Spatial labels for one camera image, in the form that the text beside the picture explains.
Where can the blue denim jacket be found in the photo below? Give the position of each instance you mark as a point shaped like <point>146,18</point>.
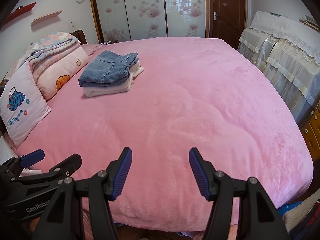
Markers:
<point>107,70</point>

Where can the floral sliding door wardrobe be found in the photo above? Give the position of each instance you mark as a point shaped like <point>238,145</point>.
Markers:
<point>145,10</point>

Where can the stack of books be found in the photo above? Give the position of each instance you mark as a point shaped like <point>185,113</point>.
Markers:
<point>308,22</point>

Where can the floral folded quilt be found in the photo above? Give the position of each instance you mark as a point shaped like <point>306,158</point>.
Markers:
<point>55,42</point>

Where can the brown wooden door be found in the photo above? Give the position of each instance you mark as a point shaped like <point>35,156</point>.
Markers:
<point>230,12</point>

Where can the white folded garment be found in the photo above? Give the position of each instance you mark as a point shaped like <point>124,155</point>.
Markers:
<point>105,91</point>

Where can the pink wall shelf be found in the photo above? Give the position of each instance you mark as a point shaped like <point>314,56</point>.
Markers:
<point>46,18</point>

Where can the wooden drawer chest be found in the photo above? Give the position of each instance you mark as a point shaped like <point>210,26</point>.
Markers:
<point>312,135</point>

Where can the pink pillow with handbag print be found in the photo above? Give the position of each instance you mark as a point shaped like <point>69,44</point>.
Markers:
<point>22,105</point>

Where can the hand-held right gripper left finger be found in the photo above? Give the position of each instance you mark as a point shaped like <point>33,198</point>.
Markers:
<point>122,172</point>

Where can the red wall shelf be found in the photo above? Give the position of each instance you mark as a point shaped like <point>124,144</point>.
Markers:
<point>20,12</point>

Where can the pink bed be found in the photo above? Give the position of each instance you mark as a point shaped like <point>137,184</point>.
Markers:
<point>187,105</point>

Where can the pink quilt with orange print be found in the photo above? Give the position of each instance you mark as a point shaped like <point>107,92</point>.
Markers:
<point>57,72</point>

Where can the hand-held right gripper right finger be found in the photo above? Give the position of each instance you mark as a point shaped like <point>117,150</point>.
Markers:
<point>198,172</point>

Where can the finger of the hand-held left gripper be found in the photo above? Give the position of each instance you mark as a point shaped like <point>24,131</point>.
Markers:
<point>33,156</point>
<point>67,163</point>

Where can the dark wooden headboard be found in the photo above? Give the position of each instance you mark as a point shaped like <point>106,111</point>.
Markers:
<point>80,36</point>

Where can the white lace cloth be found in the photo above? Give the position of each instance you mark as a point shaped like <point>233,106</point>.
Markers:
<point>287,32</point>

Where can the heap of mixed clothes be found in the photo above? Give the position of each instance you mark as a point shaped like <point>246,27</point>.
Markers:
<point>302,215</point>

